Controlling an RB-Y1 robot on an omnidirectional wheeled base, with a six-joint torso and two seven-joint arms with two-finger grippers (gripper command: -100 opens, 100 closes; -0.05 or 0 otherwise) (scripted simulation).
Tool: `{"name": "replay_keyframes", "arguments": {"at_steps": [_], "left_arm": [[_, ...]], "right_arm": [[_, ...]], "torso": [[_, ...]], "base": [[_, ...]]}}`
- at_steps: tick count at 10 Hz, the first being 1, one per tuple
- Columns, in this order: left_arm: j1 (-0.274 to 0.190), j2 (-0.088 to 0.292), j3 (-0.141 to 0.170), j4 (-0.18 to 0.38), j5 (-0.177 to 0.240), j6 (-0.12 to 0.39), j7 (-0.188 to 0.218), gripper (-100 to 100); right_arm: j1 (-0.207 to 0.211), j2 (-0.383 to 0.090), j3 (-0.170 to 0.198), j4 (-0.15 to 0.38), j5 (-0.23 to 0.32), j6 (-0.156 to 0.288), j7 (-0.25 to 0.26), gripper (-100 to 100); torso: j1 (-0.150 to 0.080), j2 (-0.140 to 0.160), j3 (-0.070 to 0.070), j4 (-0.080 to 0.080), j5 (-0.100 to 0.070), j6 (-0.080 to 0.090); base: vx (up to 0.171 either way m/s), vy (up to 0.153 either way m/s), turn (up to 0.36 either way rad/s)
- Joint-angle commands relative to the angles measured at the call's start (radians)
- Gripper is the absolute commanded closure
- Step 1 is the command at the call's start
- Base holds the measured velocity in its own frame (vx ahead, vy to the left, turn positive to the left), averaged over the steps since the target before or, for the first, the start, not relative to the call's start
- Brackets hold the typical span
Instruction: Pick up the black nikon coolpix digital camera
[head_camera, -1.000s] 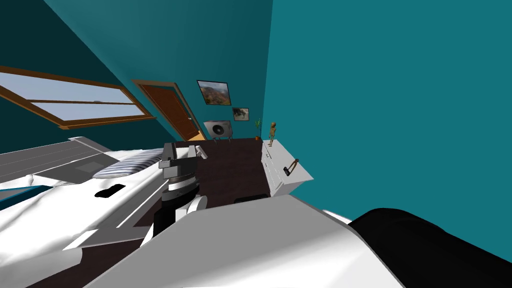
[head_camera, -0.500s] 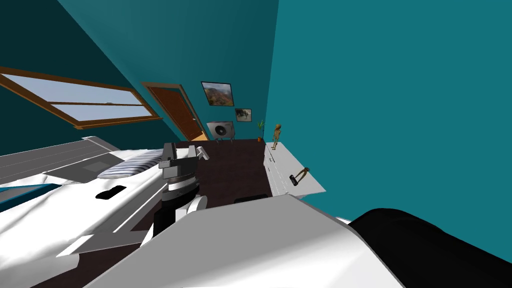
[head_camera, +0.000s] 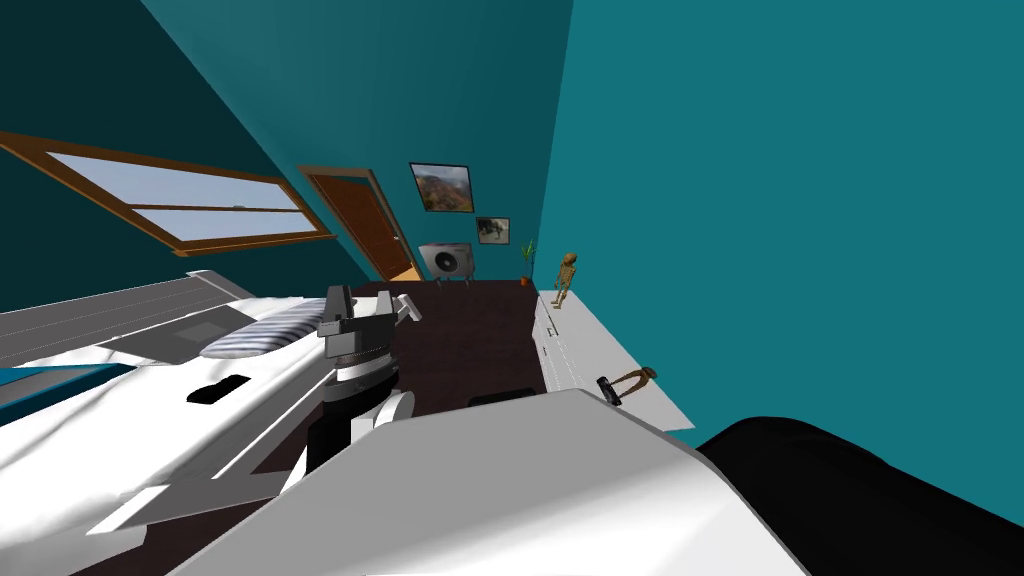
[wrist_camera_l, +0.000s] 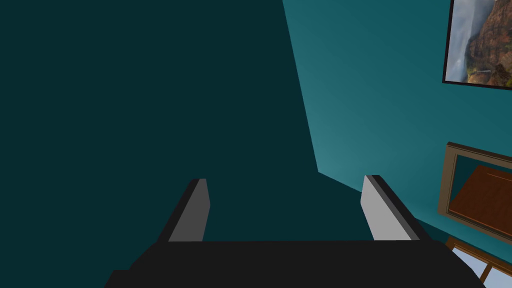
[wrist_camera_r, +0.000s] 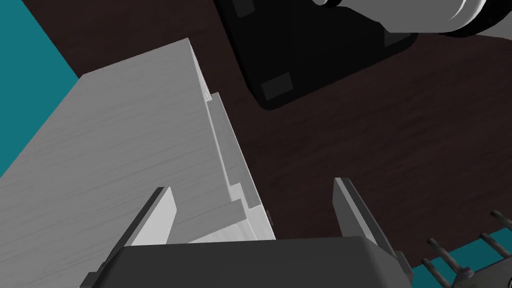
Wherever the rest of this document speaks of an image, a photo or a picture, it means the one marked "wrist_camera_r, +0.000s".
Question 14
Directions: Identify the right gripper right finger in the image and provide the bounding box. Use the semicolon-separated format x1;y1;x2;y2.
332;177;398;252

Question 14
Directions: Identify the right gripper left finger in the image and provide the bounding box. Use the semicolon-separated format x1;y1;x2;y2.
115;186;178;251

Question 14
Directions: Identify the white wooden cupboard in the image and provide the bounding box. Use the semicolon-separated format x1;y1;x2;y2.
0;37;277;288

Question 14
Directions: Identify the white drawer front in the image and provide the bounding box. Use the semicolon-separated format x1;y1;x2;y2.
205;91;266;211

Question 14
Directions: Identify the dark grey spindle chair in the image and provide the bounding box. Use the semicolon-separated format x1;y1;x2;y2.
421;209;512;288

